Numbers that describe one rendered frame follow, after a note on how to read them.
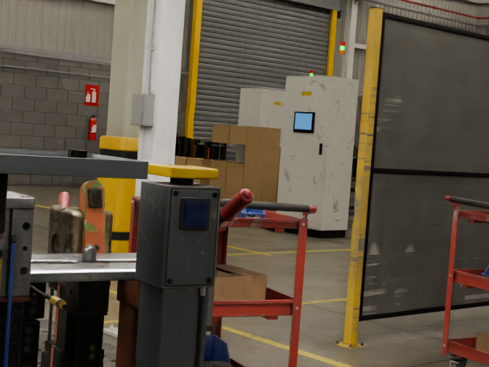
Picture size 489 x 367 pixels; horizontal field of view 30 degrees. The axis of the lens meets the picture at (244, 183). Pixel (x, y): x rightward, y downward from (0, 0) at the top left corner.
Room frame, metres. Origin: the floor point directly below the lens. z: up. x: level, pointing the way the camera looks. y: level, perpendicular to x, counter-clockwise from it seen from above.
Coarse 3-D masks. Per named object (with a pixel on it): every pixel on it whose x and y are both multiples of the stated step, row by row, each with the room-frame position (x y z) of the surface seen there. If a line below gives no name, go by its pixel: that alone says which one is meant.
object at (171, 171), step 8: (152, 168) 1.01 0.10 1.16; (160, 168) 1.00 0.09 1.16; (168, 168) 0.98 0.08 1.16; (176, 168) 0.98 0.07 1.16; (184, 168) 0.99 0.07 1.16; (192, 168) 0.99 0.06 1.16; (200, 168) 1.00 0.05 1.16; (208, 168) 1.01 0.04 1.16; (168, 176) 0.98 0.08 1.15; (176, 176) 0.98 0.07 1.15; (184, 176) 0.99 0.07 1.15; (192, 176) 0.99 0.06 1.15; (200, 176) 1.00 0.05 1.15; (208, 176) 1.00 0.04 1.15; (216, 176) 1.01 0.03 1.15; (184, 184) 1.01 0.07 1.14; (192, 184) 1.02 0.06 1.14
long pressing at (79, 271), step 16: (32, 256) 1.33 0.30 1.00; (48, 256) 1.34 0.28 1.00; (64, 256) 1.35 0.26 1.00; (80, 256) 1.36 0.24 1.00; (96, 256) 1.37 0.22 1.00; (112, 256) 1.39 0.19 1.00; (128, 256) 1.40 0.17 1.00; (32, 272) 1.18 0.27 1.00; (48, 272) 1.19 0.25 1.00; (64, 272) 1.20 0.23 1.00; (80, 272) 1.22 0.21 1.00; (96, 272) 1.23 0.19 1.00; (112, 272) 1.24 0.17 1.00; (128, 272) 1.25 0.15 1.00
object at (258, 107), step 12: (312, 72) 16.46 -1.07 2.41; (240, 96) 15.59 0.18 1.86; (252, 96) 15.40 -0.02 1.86; (264, 96) 15.29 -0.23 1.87; (276, 96) 15.49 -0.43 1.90; (240, 108) 15.58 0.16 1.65; (252, 108) 15.38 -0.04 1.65; (264, 108) 15.31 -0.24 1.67; (276, 108) 15.51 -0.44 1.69; (240, 120) 15.57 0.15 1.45; (252, 120) 15.37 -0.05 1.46; (264, 120) 15.32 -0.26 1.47; (276, 120) 15.52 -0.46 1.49; (240, 144) 15.54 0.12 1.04; (240, 156) 15.52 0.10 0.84
